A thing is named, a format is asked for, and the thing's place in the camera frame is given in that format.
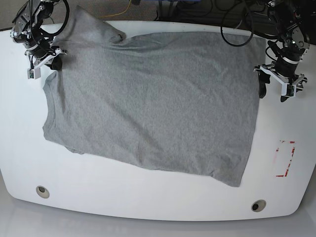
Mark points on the right table cable grommet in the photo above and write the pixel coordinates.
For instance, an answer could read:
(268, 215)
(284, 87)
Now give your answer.
(258, 205)

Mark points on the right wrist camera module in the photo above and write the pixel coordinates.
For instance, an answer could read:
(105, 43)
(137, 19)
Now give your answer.
(34, 73)

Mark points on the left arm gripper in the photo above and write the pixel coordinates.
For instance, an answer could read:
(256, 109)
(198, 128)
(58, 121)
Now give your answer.
(265, 72)

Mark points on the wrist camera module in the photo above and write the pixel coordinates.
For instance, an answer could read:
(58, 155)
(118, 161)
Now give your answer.
(34, 73)
(288, 90)

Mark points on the left table cable grommet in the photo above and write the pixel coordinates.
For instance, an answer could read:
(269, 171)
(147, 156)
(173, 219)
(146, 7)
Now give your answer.
(42, 192)

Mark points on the red tape rectangle marking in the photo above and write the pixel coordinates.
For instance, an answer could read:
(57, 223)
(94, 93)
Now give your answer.
(283, 158)

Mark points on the grey t-shirt with black lettering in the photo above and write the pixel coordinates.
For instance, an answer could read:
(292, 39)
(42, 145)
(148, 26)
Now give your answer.
(174, 101)

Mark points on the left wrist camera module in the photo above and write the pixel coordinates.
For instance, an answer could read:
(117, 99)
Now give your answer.
(288, 90)

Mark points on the table cable grommet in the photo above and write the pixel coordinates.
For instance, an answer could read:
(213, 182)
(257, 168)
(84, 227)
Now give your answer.
(42, 192)
(258, 205)

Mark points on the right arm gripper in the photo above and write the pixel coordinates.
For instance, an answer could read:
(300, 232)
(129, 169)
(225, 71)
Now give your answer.
(51, 61)

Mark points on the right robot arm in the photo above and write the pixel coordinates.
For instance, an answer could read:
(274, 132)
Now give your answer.
(27, 30)

